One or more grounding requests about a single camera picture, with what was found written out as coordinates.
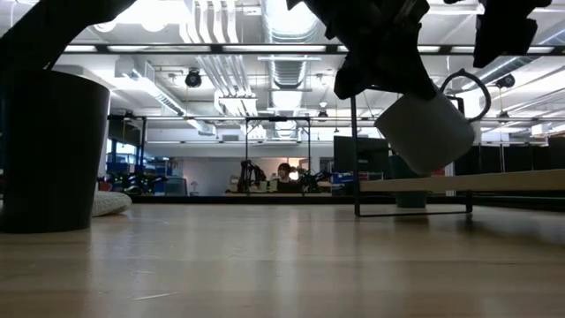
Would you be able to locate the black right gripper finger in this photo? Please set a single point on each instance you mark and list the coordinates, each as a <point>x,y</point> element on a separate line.
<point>359,77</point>
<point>412,73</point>

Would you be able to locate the dark green cup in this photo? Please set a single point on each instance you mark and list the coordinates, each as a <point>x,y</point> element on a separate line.
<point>410,199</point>

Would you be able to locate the large dark tall cup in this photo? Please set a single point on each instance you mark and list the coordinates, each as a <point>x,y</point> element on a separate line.
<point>53,150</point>

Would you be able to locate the background black robot arm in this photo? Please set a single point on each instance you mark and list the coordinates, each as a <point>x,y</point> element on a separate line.
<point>315,179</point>
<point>249,174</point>

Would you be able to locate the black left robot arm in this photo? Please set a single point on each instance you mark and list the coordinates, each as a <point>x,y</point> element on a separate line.
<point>39,31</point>

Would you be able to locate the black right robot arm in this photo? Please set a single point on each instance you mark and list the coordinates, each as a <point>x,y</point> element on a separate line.
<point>503,31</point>

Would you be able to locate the black monitor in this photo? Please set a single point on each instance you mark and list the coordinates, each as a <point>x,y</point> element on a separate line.
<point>359,154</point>

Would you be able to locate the seated person at far desk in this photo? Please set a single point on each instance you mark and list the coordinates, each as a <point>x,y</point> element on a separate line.
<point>286,181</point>

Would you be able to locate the white knitted cloth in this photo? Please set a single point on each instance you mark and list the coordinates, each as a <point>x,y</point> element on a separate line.
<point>110,203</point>

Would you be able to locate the silver ribbed ceiling duct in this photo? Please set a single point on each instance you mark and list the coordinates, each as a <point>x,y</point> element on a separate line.
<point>289,44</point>

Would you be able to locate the black background workstation frame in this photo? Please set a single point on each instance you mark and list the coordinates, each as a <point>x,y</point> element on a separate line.
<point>132,118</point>
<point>278,118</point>

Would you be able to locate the black hanging ceiling camera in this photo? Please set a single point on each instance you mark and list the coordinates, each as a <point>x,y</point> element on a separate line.
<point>506,81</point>
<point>193,78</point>

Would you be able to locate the black overhead frame bar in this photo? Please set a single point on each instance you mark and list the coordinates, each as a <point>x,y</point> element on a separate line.
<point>176,49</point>

